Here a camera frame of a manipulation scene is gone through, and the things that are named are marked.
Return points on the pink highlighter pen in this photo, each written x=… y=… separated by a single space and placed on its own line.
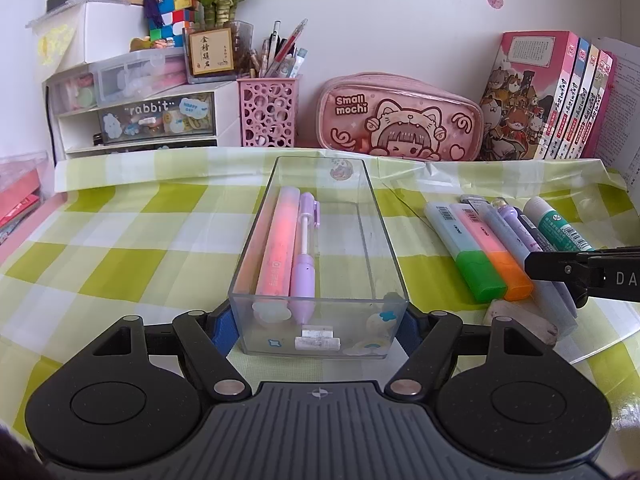
x=277 y=240

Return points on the white eraser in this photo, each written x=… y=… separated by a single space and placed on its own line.
x=520 y=325

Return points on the pink perforated pen holder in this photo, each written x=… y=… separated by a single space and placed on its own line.
x=267 y=115

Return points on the red books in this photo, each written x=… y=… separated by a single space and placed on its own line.
x=20 y=200

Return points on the framed calligraphy sign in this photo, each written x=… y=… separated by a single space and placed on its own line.
x=210 y=52

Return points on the colourful puzzle cube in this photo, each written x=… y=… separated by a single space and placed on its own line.
x=172 y=10

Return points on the grey-blue pen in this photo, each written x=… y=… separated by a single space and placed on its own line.
x=505 y=235

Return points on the stack of printed paper sheets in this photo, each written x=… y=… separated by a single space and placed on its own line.
x=625 y=110

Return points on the lucky bamboo in glass vase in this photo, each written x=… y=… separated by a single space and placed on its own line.
x=220 y=10

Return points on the green and white glue stick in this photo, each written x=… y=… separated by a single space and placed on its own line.
x=555 y=225

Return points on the bunch of pens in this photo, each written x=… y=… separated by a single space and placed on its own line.
x=280 y=55

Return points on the pink cartoon cover book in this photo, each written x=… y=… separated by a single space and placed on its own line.
x=600 y=105
x=575 y=95
x=525 y=100
x=587 y=100

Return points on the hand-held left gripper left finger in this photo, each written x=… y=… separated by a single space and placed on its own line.
x=225 y=327

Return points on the orange highlighter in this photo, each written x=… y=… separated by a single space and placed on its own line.
x=510 y=275

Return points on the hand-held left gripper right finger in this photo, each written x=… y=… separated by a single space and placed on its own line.
x=409 y=325

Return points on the white drawer organizer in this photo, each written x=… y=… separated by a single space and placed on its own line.
x=225 y=110

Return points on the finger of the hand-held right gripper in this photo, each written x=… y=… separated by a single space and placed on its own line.
x=550 y=265

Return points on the clear plastic storage box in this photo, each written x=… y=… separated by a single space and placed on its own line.
x=140 y=75

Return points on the purple flower-cap pen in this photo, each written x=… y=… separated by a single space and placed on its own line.
x=510 y=220

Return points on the green checked tablecloth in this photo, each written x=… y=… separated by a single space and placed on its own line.
x=125 y=260

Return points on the green highlighter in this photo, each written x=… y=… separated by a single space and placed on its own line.
x=480 y=272

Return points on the clear plastic organizer box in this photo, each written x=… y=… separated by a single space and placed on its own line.
x=350 y=260

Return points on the light purple pen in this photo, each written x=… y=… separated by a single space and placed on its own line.
x=303 y=280

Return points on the small yellow toy figures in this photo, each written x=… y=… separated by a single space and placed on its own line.
x=150 y=44

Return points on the pink cartoon pencil case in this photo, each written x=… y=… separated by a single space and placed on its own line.
x=400 y=120

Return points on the white storage box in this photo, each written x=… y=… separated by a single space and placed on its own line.
x=105 y=30

